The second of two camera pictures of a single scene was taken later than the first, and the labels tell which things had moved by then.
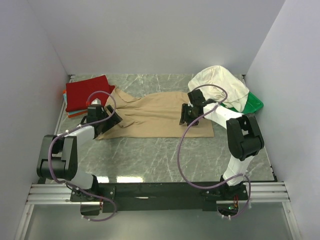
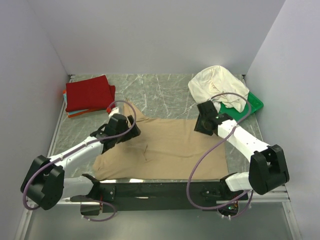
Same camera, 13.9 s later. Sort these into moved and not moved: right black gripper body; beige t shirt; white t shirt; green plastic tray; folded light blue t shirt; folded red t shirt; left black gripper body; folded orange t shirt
Moved: left black gripper body; right black gripper body; beige t shirt
Not moved: folded red t shirt; white t shirt; folded orange t shirt; folded light blue t shirt; green plastic tray
